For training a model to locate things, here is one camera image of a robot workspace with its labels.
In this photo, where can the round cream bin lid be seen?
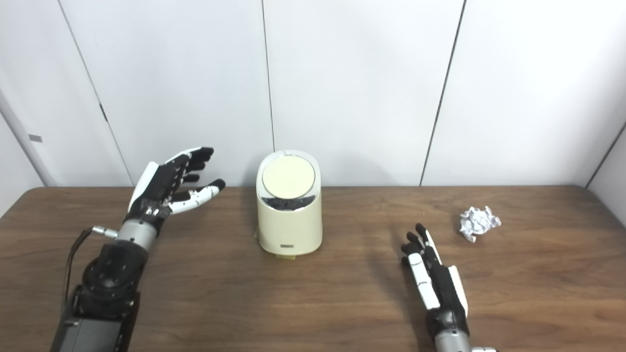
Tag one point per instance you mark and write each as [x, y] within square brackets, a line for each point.
[288, 176]

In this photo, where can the cream-colored desktop bin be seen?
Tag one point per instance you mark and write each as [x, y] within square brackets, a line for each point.
[288, 230]

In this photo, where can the yellow tape piece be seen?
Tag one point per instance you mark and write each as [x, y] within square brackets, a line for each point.
[285, 256]

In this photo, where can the black door hinge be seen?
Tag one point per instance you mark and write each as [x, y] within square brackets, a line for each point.
[103, 112]

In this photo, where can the small grey wall label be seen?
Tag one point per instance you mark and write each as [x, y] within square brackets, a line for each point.
[35, 138]

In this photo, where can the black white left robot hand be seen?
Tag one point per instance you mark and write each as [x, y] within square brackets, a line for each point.
[156, 188]

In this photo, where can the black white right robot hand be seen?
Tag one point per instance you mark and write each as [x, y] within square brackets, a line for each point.
[445, 293]

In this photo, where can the white paper ball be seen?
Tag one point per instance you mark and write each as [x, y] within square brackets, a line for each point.
[478, 222]

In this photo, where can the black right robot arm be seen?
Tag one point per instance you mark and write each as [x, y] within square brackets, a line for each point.
[452, 343]

